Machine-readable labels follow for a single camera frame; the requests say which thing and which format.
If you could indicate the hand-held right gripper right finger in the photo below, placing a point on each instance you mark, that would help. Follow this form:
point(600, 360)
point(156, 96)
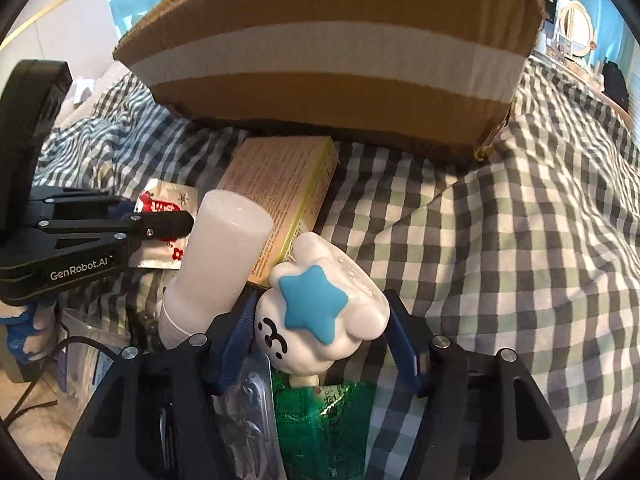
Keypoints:
point(402, 340)

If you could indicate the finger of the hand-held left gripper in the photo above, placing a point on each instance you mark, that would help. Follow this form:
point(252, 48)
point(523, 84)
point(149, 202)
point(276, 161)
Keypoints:
point(160, 225)
point(75, 201)

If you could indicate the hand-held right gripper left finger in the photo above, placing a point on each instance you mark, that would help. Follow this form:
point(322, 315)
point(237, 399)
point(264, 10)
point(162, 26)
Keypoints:
point(237, 327)

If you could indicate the red white packet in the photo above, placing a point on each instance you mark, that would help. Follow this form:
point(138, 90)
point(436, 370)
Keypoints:
point(160, 205)

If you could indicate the white cloud toy blue star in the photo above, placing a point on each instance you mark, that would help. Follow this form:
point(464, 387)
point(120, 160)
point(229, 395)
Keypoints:
point(310, 305)

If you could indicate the green packet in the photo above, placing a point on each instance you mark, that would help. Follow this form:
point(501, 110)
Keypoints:
point(320, 430)

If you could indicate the brown cardboard box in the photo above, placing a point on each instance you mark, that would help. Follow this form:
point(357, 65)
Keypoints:
point(325, 20)

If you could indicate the person's left hand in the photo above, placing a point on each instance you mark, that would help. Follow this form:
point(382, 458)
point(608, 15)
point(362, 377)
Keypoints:
point(30, 335)

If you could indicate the white plastic bottle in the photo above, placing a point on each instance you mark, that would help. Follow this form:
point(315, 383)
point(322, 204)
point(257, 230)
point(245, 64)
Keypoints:
point(220, 240)

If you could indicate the clear blister pack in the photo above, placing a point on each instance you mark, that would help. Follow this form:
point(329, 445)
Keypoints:
point(250, 425)

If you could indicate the beige carton box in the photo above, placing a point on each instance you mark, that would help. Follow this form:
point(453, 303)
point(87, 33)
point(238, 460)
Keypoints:
point(280, 180)

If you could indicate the checked cloth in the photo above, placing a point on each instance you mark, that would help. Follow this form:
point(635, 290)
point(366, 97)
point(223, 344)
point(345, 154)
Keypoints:
point(500, 235)

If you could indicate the black backpack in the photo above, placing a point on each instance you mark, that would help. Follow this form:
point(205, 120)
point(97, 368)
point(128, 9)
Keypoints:
point(615, 85)

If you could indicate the oval white-framed mirror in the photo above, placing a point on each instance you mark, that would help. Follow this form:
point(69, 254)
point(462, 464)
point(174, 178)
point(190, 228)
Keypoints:
point(575, 25)

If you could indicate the black television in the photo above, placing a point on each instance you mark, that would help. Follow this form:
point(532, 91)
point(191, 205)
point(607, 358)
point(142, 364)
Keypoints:
point(551, 0)

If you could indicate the narrow blue curtain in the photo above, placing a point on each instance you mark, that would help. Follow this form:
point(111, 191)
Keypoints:
point(615, 35)

